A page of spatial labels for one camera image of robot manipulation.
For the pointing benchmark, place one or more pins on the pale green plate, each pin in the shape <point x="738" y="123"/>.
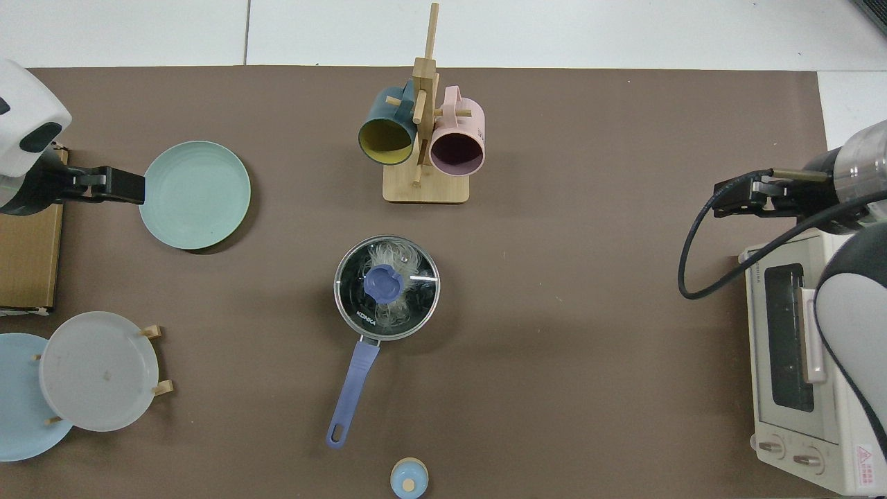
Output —
<point x="197" y="197"/>

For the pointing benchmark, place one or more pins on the pink cup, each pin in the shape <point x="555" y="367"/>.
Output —
<point x="457" y="152"/>

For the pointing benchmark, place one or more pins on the pale toaster oven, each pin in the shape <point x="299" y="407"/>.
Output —
<point x="776" y="416"/>

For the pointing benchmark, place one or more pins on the wooden cup stand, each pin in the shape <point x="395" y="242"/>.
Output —
<point x="426" y="190"/>

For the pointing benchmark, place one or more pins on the brown table cloth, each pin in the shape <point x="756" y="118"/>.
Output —
<point x="554" y="346"/>

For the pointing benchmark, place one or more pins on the glass lid with blue knob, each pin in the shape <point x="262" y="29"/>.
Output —
<point x="383" y="283"/>

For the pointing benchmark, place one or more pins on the small blue round thing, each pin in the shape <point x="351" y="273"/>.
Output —
<point x="402" y="478"/>

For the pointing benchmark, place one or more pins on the dark grey panel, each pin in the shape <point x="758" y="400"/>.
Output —
<point x="874" y="12"/>

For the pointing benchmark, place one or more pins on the dark teal cup yellow inside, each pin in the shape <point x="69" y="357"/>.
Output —
<point x="388" y="138"/>

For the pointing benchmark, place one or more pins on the light blue plate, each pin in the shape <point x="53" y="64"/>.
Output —
<point x="21" y="416"/>

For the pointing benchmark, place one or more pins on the grey plate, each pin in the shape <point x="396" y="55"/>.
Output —
<point x="97" y="374"/>

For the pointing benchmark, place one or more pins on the white vermicelli bundle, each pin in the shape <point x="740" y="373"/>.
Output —
<point x="395" y="312"/>

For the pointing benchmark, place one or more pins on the wooden plate rack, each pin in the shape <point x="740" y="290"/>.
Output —
<point x="166" y="387"/>

